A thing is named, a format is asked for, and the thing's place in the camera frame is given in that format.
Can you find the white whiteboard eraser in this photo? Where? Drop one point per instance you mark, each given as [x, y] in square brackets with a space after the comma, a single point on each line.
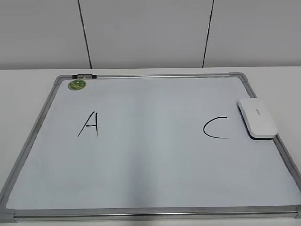
[258, 120]

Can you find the round green magnet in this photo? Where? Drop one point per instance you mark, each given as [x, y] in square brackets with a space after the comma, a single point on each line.
[76, 85]

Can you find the white whiteboard with grey frame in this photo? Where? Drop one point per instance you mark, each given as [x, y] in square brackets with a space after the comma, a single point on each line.
[145, 147]

